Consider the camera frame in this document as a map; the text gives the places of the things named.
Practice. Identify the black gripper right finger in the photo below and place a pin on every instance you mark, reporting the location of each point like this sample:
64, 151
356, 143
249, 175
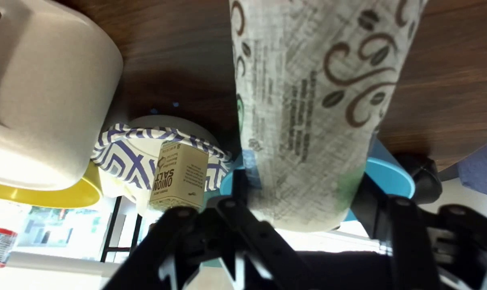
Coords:
427, 246

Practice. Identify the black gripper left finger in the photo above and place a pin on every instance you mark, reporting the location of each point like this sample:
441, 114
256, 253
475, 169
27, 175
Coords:
201, 235

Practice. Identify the patterned paper cup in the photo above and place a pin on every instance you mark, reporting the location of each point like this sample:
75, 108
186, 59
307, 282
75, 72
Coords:
309, 106

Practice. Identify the small brown box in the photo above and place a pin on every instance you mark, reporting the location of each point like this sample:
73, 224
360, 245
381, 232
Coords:
180, 177

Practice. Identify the black rounded object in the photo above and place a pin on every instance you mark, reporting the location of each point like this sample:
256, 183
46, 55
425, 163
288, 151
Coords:
423, 177

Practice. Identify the dark blue fabric sofa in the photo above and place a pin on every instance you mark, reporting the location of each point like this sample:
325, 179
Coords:
483, 166

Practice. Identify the white blue patterned paper bowl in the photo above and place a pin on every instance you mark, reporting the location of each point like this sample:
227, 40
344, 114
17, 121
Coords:
125, 154

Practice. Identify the yellow bowl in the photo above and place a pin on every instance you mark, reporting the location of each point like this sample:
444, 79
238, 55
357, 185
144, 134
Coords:
67, 195

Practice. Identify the white ceramic mug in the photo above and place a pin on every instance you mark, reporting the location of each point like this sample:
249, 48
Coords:
44, 96

